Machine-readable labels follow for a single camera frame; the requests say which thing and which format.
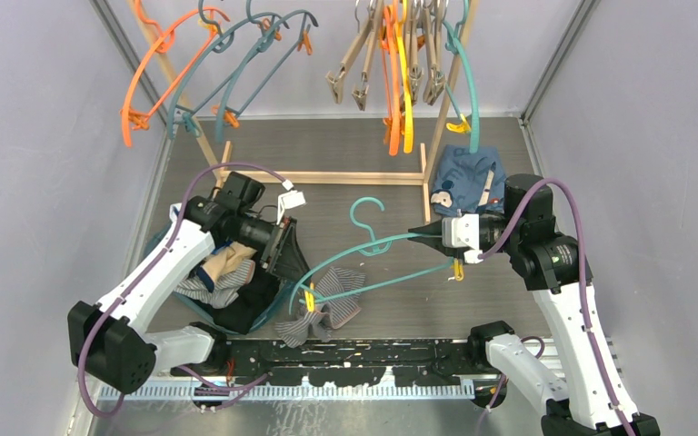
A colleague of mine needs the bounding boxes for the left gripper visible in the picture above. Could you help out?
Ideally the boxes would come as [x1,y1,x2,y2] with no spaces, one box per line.
[233,212,312,286]

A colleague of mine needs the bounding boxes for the grey striped underwear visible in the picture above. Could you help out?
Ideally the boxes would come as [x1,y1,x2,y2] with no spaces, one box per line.
[274,267,366,348]

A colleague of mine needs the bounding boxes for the beige underwear with navy trim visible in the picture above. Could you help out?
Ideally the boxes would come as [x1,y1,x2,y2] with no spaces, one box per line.
[195,243,256,292]

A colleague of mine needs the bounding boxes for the slate blue clip hanger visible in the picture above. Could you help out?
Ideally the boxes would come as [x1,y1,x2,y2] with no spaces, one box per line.
[166,0,290,141]

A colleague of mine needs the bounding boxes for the blue underwear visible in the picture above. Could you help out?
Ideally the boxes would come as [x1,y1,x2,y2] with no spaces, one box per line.
[168,203,182,223]

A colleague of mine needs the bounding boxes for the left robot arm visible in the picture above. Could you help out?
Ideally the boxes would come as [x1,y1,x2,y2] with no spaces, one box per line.
[67,171,309,394]

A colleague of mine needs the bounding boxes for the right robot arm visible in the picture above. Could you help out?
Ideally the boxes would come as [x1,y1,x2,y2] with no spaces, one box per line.
[409,173,660,435]

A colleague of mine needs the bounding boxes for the yellow hanging hanger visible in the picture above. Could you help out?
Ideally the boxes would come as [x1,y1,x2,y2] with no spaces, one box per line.
[393,0,414,154]

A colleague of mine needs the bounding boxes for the right teal hanger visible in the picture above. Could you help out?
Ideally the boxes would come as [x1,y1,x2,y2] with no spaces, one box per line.
[443,1,481,154]

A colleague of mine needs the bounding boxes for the orange hanging hanger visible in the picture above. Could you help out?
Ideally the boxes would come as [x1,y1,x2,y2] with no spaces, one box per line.
[380,1,403,156]

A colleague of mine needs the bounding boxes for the black garment in basket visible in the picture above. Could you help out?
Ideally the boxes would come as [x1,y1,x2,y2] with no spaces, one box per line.
[221,265,281,332]

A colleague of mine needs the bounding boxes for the blue patterned cloth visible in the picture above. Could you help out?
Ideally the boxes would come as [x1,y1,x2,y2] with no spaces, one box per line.
[430,144,506,217]

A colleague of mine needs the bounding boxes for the grey striped garment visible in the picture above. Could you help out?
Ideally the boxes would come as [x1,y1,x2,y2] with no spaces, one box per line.
[174,261,256,309]

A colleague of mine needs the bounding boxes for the teal laundry basket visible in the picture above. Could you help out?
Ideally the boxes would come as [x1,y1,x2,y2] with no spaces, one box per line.
[144,204,301,336]

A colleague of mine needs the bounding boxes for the beige wooden hangers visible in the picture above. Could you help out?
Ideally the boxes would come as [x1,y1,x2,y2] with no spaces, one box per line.
[325,1,449,111]

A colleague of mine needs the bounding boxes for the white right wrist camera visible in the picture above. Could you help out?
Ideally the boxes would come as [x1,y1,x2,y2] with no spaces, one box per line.
[441,213,483,264]

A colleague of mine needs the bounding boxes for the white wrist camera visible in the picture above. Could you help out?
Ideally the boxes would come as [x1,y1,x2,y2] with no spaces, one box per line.
[441,213,483,264]
[275,179,306,224]

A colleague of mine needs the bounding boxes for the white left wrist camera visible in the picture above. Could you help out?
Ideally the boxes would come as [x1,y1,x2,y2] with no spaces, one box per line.
[275,179,306,224]

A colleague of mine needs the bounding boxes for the wooden hanger rack frame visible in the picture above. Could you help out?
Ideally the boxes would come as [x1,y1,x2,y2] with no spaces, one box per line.
[130,1,464,195]

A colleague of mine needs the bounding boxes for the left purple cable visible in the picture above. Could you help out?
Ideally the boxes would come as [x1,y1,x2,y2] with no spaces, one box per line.
[76,162,296,420]

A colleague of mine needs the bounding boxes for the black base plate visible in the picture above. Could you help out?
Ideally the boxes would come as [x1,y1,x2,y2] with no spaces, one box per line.
[191,339,499,387]

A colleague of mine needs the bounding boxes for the white slotted cable duct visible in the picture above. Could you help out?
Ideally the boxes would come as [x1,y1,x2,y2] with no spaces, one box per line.
[125,381,474,401]

